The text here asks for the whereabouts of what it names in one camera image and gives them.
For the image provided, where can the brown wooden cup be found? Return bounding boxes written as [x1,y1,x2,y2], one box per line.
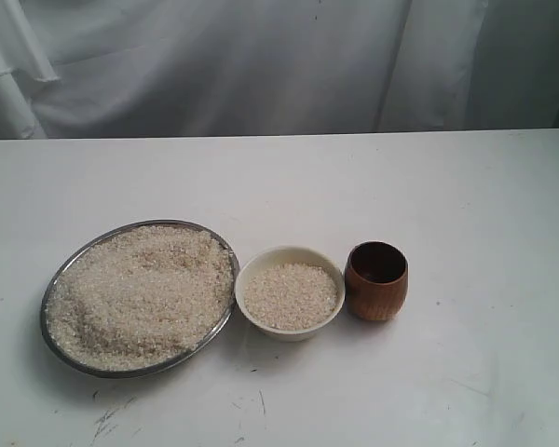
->
[344,241,409,321]

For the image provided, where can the small white ceramic bowl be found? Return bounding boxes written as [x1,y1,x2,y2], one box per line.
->
[234,246,346,342]

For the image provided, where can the pile of uncooked white rice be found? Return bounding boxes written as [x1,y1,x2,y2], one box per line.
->
[244,264,337,331]

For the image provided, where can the white rice grains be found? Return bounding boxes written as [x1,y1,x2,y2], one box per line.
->
[48,226,232,371]

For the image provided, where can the metal plate of rice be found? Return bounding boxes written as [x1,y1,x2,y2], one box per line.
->
[39,219,239,379]

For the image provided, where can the white backdrop curtain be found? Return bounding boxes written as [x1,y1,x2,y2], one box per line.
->
[0,1,559,139]

